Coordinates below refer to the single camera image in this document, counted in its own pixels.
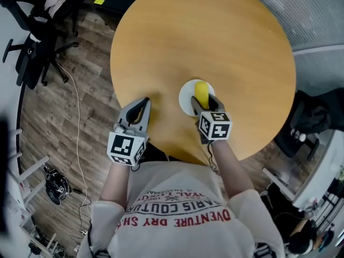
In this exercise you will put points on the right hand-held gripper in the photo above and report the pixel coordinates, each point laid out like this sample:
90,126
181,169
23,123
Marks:
217,129

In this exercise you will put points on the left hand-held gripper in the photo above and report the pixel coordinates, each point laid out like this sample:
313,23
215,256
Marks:
121,145

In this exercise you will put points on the yellow banana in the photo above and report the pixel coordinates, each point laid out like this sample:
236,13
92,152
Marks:
202,93

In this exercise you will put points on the white round plate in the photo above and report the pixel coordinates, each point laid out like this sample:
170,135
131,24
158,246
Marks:
186,98

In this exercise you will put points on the person's right forearm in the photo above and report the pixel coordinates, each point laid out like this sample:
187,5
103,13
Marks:
231,171

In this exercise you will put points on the person's left forearm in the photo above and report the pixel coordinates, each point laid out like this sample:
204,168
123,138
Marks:
115,184

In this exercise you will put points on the round wooden table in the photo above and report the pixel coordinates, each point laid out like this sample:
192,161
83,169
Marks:
201,36

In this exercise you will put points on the black office chair with backpack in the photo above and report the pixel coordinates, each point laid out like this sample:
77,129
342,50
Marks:
290,141

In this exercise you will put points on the clear bottle white cap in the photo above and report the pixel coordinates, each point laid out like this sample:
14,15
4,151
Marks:
299,136

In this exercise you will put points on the black backpack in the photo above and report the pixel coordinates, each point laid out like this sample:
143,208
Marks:
314,118

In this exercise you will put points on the white printed t-shirt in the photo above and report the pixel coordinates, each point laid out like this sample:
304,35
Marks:
177,232

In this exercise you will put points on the white power strip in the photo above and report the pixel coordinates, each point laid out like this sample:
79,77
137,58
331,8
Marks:
84,232

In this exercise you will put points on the white desk with slanted legs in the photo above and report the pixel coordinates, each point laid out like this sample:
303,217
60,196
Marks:
16,187

